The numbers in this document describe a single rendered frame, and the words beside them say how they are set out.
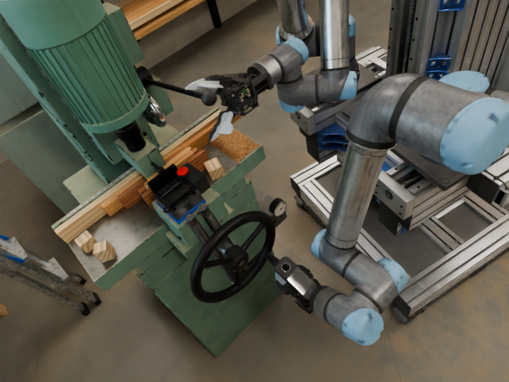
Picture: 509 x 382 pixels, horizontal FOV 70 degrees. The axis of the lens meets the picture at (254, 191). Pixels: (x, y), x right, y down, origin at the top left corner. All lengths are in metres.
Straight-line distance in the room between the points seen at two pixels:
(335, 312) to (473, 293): 1.13
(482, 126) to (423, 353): 1.27
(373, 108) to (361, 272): 0.38
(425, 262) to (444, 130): 1.11
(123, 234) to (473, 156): 0.84
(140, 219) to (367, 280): 0.62
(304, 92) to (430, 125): 0.50
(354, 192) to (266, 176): 1.52
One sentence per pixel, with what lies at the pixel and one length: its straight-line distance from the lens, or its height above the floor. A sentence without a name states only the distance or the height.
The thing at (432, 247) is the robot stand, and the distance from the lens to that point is 1.72.
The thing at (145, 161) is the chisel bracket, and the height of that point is 1.02.
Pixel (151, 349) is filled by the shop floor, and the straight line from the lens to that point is 1.92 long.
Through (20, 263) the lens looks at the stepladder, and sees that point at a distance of 1.82.
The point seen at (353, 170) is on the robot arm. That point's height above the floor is 1.11.
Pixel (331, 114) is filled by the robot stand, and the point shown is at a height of 0.73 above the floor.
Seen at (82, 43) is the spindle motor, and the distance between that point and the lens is 0.84.
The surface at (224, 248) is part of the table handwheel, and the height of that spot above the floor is 0.83.
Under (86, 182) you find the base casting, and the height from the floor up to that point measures 0.80.
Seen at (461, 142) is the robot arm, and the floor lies 1.25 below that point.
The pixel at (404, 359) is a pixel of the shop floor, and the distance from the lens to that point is 1.74.
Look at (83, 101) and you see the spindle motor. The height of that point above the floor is 1.25.
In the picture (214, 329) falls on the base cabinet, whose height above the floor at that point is 0.23.
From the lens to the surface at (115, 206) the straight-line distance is 1.12.
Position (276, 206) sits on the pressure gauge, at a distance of 1.23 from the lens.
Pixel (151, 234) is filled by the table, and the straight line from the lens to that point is 1.03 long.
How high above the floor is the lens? 1.66
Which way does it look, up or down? 49 degrees down
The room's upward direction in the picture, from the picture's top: 17 degrees counter-clockwise
